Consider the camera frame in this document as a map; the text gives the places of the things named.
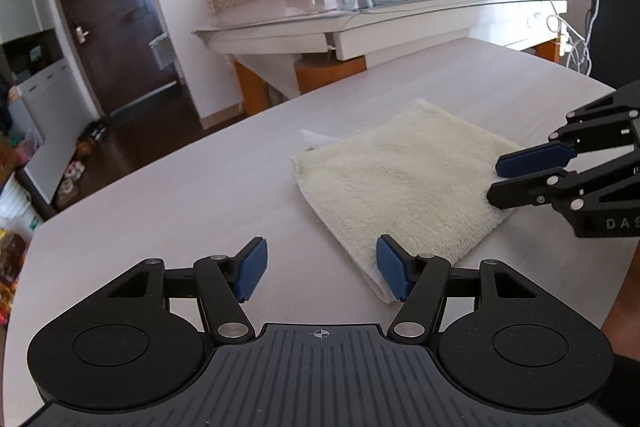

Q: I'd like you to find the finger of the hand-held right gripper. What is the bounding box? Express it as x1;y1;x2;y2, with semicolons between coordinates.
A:
486;147;640;239
496;79;640;178

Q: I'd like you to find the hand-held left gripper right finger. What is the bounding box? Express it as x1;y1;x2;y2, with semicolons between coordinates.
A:
376;234;546;345

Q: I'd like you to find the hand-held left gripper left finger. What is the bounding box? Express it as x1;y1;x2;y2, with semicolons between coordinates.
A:
95;236;269;344

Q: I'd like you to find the cream towel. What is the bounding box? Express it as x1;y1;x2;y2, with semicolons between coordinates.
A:
291;99;523;305

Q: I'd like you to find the black tall appliance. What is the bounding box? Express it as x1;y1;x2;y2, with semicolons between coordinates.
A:
589;0;640;88

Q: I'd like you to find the white glass-covered dining table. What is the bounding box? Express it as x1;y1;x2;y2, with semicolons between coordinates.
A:
192;0;571;115

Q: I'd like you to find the white plastic bucket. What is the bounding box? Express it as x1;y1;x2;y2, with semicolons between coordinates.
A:
0;184;43;235

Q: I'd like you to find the colourful printed bag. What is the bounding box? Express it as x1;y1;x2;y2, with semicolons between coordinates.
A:
0;229;27;328

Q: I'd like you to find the grey white cabinet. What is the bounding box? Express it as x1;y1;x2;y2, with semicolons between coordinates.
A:
0;0;83;208

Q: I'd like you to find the colourful cloth pile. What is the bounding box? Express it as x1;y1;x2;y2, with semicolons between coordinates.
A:
0;132;31;178

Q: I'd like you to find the dark brown door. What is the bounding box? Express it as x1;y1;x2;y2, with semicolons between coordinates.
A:
46;0;203;120

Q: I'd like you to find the white cable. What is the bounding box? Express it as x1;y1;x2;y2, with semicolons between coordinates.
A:
530;0;592;74

